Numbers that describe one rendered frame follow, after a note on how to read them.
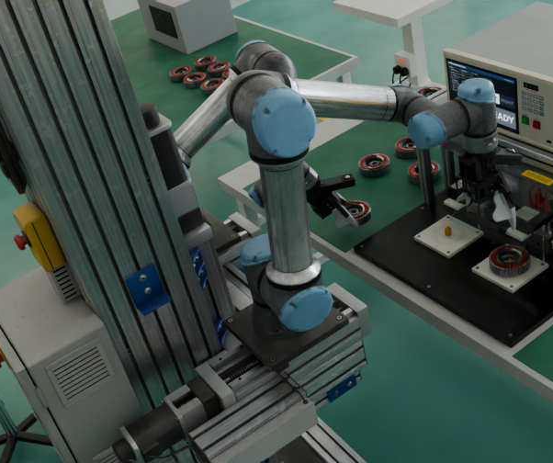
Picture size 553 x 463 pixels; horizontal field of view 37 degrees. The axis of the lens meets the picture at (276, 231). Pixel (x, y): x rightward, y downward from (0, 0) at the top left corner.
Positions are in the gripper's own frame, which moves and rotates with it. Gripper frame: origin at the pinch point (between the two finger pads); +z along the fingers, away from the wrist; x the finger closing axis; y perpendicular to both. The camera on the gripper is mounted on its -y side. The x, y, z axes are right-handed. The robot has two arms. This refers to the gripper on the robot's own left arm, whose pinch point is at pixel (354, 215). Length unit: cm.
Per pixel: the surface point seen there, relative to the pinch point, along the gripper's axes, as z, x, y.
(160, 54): -23, -201, 53
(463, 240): 16.1, 24.2, -22.9
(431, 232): 12.3, 16.5, -16.3
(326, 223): 0.8, -7.8, 10.3
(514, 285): 19, 50, -28
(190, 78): -19, -153, 40
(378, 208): 9.9, -8.1, -5.6
